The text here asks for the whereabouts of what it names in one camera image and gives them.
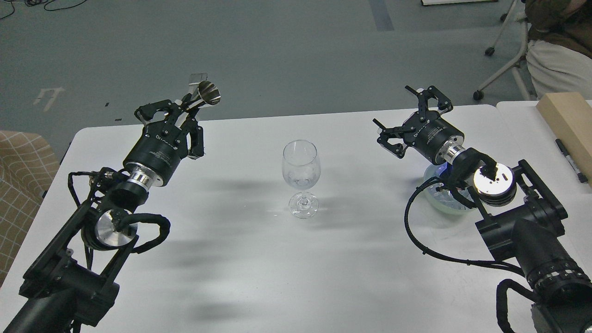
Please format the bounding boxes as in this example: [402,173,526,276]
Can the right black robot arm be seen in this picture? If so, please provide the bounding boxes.
[374,85,592,333]

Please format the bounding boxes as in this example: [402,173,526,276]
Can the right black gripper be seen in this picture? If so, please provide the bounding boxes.
[372,85,465,165]

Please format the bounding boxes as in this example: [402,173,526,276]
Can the green bowl with ice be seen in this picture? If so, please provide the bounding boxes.
[423,164,472,215]

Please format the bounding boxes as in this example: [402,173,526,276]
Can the black floor cables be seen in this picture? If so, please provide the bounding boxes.
[0,0,88,20]

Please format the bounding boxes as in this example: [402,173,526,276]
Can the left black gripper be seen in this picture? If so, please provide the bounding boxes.
[123,99,204,187]

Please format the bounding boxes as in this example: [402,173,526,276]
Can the seated person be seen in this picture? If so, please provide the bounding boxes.
[524,0,592,99]

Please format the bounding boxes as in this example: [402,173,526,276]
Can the steel cone jigger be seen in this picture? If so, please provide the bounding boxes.
[180,80,221,112]

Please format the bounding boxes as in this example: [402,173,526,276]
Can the light wooden box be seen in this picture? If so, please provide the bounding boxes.
[536,92,592,185]

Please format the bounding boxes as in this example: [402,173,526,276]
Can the black marker pen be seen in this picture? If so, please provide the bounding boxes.
[555,138,588,184]

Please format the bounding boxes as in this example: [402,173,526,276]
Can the clear wine glass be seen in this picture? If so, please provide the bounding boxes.
[282,139,321,219]

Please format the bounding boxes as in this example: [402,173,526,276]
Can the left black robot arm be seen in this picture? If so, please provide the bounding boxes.
[4,94,219,333]

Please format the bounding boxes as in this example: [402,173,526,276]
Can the rolling office chair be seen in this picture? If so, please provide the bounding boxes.
[473,0,539,101]

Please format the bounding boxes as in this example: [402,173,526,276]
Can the beige checkered chair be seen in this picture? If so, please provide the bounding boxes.
[0,130,59,284]

